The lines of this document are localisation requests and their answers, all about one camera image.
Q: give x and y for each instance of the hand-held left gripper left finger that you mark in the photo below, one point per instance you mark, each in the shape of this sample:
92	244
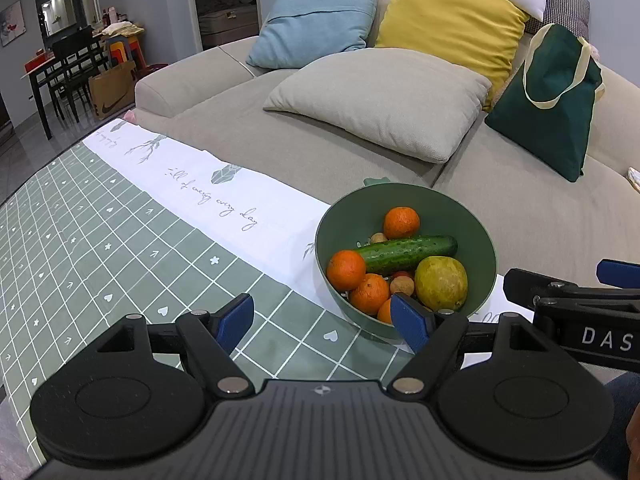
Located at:
235	317

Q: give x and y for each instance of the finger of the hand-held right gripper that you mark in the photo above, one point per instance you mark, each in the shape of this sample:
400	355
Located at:
620	272
530	282

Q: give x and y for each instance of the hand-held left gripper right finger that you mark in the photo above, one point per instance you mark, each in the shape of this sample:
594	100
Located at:
407	322

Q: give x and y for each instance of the orange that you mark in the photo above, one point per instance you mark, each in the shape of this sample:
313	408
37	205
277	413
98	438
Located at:
346	270
401	222
370	293
385	311

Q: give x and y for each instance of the small brown longan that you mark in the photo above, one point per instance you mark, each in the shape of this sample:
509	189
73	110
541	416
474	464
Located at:
402	286
378	238

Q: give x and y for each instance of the red cherry tomato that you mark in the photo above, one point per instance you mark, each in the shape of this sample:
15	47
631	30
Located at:
401	275

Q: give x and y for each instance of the green cucumber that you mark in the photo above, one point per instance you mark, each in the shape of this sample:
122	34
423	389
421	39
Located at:
407	252

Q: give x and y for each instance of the green plastic colander bowl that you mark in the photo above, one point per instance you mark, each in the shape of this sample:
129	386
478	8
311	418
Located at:
450	215

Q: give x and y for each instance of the person's leg in jeans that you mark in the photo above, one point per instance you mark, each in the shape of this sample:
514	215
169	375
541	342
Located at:
617	390

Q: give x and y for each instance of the dark green tote bag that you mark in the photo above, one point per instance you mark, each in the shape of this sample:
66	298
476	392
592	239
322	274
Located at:
550	125

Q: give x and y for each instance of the green checked tablecloth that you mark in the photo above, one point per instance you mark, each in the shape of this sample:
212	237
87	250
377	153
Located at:
100	220

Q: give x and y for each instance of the beige sofa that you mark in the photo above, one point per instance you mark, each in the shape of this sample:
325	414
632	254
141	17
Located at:
300	160

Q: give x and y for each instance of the beige pillow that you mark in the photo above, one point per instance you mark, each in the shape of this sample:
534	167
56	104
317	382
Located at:
380	95

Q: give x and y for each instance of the brown paper shopping bag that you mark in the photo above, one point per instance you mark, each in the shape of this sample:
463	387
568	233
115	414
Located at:
112	92

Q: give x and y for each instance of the black white checked pillow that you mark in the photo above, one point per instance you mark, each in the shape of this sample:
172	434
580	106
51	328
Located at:
567	10

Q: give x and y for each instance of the yellow pillow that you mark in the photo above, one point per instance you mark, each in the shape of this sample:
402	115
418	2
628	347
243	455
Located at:
450	20

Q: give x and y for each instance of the stack of colourful stools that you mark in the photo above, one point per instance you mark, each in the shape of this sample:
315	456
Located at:
125	50

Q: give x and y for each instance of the bed with beige mattress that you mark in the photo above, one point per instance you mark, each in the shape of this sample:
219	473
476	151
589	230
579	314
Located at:
225	22

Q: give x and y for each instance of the black dining chair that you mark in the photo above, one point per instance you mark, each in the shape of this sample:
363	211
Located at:
80	60

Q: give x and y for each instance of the light blue pillow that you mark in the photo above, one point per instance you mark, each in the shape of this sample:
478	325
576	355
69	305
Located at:
320	20

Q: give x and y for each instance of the dark dining table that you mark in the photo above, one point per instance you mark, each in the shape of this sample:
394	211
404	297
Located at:
35	77

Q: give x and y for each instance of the framed wall picture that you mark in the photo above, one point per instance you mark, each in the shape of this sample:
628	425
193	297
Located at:
11	22

